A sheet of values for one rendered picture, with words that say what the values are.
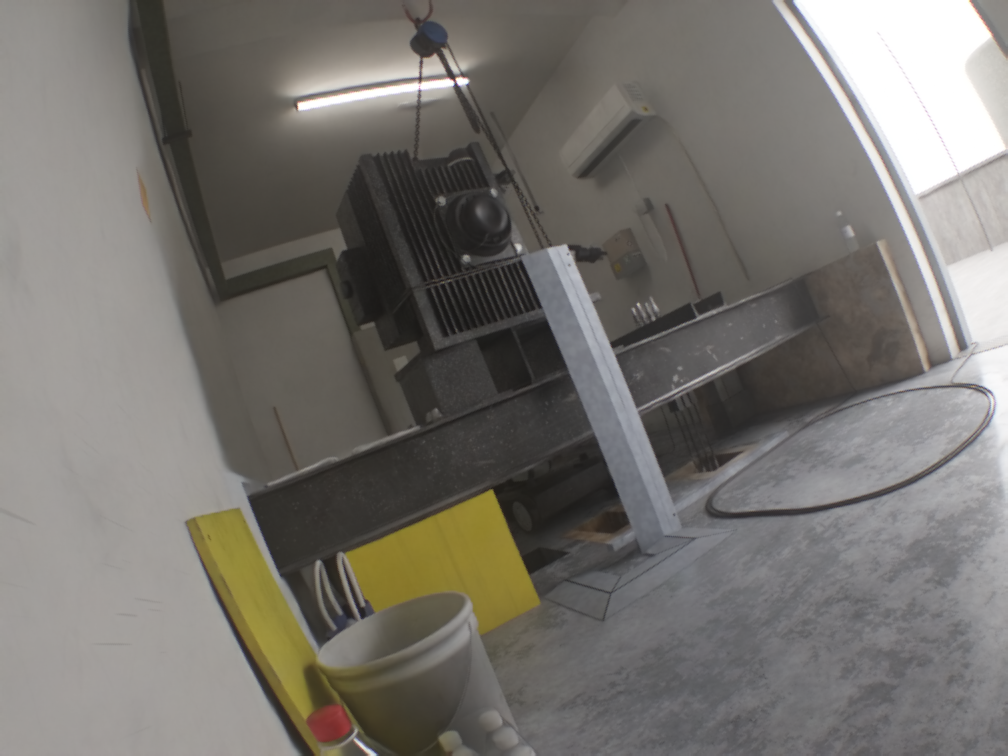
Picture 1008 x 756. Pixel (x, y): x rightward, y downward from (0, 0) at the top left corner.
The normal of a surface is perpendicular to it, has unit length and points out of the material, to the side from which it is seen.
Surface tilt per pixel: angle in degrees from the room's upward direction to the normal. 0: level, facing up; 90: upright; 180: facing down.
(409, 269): 90
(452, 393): 90
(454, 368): 90
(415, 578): 90
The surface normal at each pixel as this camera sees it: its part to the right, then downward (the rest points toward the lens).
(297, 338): 0.35, -0.20
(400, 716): -0.04, 0.02
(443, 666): 0.62, -0.24
